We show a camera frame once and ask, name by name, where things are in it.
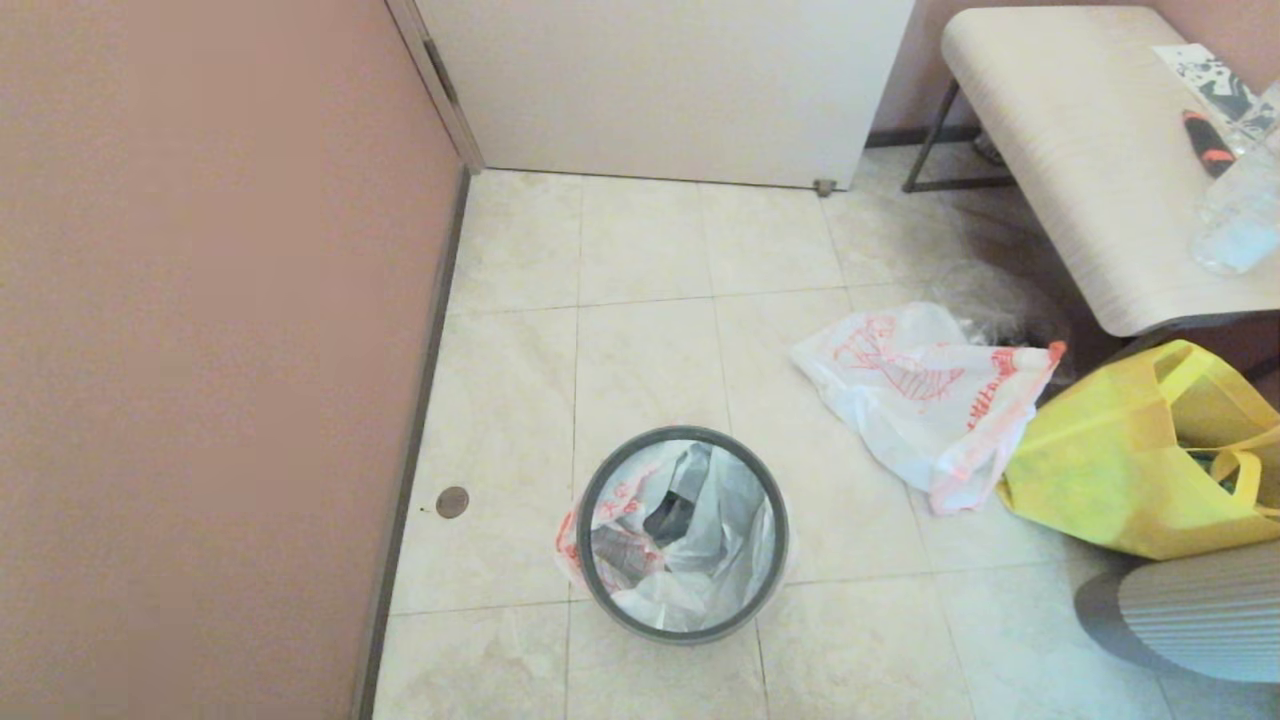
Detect white wood bench metal legs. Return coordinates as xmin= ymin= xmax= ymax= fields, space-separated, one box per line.
xmin=903 ymin=5 xmax=1280 ymax=338

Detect black round trash bin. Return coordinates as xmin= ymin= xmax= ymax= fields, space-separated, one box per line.
xmin=640 ymin=490 xmax=701 ymax=546

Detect grey bin rim ring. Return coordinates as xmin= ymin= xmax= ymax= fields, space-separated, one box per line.
xmin=576 ymin=426 xmax=791 ymax=645

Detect white door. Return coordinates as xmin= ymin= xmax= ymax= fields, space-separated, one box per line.
xmin=415 ymin=0 xmax=916 ymax=189

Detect yellow fabric bag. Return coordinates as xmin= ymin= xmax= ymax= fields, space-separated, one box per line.
xmin=1000 ymin=340 xmax=1280 ymax=559

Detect clear water bottle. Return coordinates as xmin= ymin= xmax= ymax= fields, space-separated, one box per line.
xmin=1190 ymin=85 xmax=1280 ymax=276

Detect used white red plastic bag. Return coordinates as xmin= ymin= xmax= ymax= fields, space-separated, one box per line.
xmin=793 ymin=300 xmax=1067 ymax=516

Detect black white printed paper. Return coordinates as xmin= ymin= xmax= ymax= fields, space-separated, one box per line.
xmin=1153 ymin=43 xmax=1263 ymax=126

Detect grey door frame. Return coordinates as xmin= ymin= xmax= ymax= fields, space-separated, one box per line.
xmin=388 ymin=0 xmax=486 ymax=171

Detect clear plastic bag dark contents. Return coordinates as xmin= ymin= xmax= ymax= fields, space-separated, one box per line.
xmin=935 ymin=260 xmax=1076 ymax=351

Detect white red-print plastic bag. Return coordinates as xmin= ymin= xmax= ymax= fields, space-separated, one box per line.
xmin=555 ymin=440 xmax=791 ymax=633

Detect orange black hand tool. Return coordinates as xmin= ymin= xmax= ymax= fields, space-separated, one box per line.
xmin=1183 ymin=110 xmax=1239 ymax=179

